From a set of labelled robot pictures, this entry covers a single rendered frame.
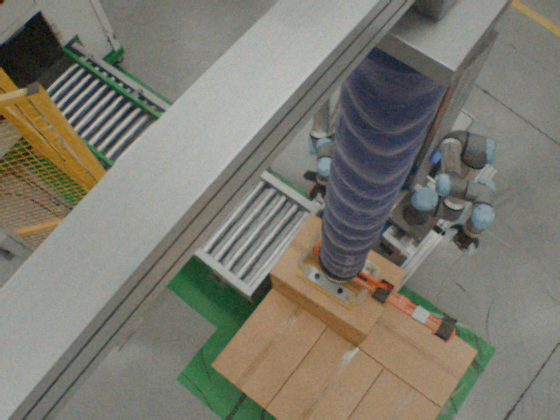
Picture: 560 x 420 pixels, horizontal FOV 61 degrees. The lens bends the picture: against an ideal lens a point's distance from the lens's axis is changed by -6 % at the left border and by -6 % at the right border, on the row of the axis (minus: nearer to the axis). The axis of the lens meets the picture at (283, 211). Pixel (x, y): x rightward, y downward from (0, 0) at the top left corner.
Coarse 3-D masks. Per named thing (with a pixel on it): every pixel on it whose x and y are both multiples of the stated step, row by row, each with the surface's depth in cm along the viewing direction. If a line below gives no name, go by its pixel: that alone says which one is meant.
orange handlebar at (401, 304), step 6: (324, 198) 264; (318, 246) 254; (366, 276) 247; (360, 282) 246; (366, 288) 246; (372, 288) 245; (396, 294) 244; (390, 300) 243; (402, 300) 242; (408, 300) 242; (396, 306) 241; (402, 306) 241; (414, 306) 241; (408, 312) 240; (432, 318) 239; (426, 324) 238; (432, 330) 237
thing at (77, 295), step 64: (320, 0) 60; (384, 0) 61; (256, 64) 56; (320, 64) 57; (192, 128) 54; (256, 128) 53; (128, 192) 51; (192, 192) 51; (64, 256) 49; (128, 256) 48; (0, 320) 46; (64, 320) 46; (128, 320) 54; (0, 384) 44; (64, 384) 49
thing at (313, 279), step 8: (312, 264) 263; (312, 272) 261; (320, 272) 260; (312, 280) 259; (320, 288) 258; (336, 288) 257; (344, 288) 257; (328, 296) 257; (336, 296) 256; (344, 304) 254; (352, 304) 254
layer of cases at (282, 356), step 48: (240, 336) 291; (288, 336) 291; (336, 336) 290; (384, 336) 289; (432, 336) 288; (240, 384) 281; (288, 384) 280; (336, 384) 280; (384, 384) 279; (432, 384) 277
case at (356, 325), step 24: (312, 216) 275; (288, 264) 265; (384, 264) 264; (288, 288) 270; (312, 288) 260; (360, 288) 259; (312, 312) 287; (336, 312) 255; (360, 312) 255; (360, 336) 262
